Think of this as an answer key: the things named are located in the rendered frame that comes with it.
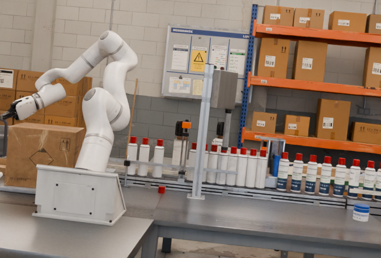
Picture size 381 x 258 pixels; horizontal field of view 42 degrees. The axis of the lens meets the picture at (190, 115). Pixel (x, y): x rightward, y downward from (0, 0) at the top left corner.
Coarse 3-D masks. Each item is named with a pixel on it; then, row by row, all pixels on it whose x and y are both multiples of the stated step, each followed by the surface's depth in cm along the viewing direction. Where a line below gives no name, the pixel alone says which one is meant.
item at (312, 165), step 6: (312, 156) 257; (312, 162) 257; (312, 168) 256; (312, 174) 256; (306, 180) 258; (312, 180) 256; (306, 186) 258; (312, 186) 257; (306, 192) 258; (312, 192) 257
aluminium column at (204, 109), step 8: (208, 64) 241; (208, 72) 242; (208, 80) 243; (208, 88) 242; (208, 96) 242; (208, 104) 242; (200, 112) 243; (208, 112) 242; (200, 120) 243; (200, 128) 243; (200, 136) 243; (200, 144) 244; (200, 152) 244; (200, 160) 245; (200, 168) 244; (200, 176) 244; (200, 184) 244; (192, 192) 245; (200, 192) 244
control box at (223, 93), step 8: (216, 72) 241; (224, 72) 242; (232, 72) 249; (216, 80) 241; (224, 80) 243; (232, 80) 249; (216, 88) 241; (224, 88) 244; (232, 88) 250; (216, 96) 241; (224, 96) 245; (232, 96) 251; (216, 104) 241; (224, 104) 246; (232, 104) 252
